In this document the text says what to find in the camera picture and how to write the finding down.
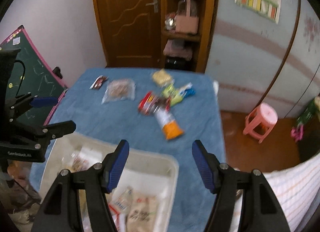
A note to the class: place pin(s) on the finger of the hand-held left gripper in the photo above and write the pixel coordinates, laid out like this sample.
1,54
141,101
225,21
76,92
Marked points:
62,127
45,102

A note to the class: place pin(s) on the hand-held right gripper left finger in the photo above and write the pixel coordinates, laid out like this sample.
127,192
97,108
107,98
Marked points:
117,167

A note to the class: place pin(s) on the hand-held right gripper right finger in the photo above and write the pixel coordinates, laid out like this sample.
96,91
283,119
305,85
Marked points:
203,167

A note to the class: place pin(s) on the white plastic tray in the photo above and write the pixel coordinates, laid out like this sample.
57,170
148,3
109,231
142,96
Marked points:
150,164

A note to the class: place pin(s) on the white packet with brown label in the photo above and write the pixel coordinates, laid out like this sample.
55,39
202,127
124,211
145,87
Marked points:
122,200

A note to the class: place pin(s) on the large red and white packet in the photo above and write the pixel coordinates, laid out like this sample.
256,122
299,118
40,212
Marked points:
80,160

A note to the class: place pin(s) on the beige cracker packet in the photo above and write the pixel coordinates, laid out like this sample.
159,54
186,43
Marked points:
142,214

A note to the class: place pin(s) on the orange and white snack packet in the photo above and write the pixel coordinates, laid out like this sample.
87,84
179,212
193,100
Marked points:
168,124

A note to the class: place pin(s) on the brown snowflake snack packet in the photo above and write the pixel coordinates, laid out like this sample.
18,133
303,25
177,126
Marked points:
98,81

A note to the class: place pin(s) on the clear pack of nuts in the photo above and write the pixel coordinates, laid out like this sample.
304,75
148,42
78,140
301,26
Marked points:
118,91

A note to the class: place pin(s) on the dark red snack packet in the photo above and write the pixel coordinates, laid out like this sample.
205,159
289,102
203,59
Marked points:
161,104

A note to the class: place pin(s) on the blue and white snack packet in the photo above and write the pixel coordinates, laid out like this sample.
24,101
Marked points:
188,91

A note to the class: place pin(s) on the green snack packet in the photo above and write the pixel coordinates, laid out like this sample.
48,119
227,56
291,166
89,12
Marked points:
172,92

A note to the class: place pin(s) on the clear pack of yellow puffs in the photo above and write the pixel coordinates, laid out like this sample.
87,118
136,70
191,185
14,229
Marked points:
162,77

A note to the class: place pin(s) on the pink framed chalkboard easel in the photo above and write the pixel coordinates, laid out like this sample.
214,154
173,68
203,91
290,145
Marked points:
37,76

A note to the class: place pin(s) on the pink plastic stool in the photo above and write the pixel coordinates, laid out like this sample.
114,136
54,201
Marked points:
266,115

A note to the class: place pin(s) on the checkered blanket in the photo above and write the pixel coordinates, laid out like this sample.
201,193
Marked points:
287,189

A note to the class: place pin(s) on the pink toy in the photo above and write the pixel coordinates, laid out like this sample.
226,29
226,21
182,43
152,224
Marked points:
297,133

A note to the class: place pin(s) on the wooden door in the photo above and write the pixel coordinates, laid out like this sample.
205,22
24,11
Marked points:
125,34

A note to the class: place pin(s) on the black suitcase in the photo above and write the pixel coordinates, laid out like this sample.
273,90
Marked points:
178,63

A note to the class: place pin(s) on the dark wooden cabinet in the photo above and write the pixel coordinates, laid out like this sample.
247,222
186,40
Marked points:
311,144

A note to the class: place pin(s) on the floral sliding wardrobe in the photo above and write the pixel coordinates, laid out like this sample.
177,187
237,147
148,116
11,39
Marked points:
250,59

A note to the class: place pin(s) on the green bag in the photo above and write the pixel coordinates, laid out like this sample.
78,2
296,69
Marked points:
308,112

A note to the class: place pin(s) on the folded pink cloths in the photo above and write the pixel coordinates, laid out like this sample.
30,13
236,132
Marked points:
177,49

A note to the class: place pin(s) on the pink basket bag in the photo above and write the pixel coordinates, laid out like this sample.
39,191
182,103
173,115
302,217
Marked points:
187,23

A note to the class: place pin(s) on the wooden corner shelf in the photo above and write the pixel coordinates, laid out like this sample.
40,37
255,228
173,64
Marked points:
207,21

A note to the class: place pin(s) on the shiny foil wrappers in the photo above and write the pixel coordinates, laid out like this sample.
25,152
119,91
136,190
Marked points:
170,21

